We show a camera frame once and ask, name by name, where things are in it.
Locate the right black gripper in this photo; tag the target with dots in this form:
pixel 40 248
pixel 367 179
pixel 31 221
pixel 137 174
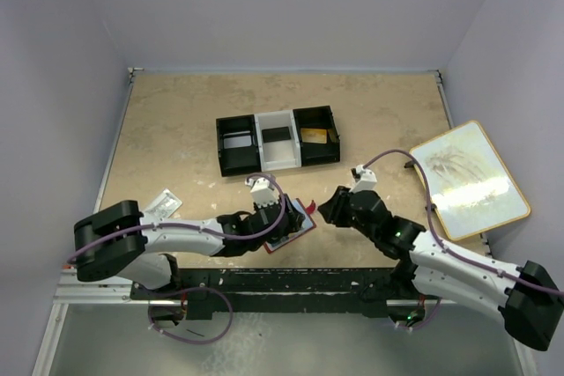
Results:
pixel 332 210

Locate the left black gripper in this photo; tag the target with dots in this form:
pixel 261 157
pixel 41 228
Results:
pixel 295 217

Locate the red leather card holder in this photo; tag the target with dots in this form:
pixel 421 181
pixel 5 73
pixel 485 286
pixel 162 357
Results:
pixel 305 220

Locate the black white three-compartment tray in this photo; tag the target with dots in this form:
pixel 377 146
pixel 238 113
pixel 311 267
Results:
pixel 268 157

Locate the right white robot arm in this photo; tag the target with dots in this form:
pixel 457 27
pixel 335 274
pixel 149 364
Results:
pixel 523 299

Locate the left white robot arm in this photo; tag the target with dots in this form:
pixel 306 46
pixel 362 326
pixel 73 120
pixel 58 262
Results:
pixel 123 241

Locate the white card in tray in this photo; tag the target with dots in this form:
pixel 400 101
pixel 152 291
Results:
pixel 240 141

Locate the gold card in tray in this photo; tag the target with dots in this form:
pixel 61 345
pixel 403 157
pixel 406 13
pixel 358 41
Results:
pixel 314 136

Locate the black card in tray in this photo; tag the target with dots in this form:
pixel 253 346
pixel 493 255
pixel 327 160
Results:
pixel 274 135

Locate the small printed plastic packet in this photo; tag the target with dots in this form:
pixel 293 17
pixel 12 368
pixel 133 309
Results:
pixel 164 205

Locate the wooden framed whiteboard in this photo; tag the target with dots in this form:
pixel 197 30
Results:
pixel 470 187

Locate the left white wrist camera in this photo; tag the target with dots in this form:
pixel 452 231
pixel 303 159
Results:
pixel 263 190

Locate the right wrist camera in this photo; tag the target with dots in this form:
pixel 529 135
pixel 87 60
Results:
pixel 364 179

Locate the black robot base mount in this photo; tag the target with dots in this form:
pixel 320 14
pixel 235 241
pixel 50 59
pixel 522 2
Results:
pixel 198 294

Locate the aluminium frame rail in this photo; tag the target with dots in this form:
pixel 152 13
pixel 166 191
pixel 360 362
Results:
pixel 70 291

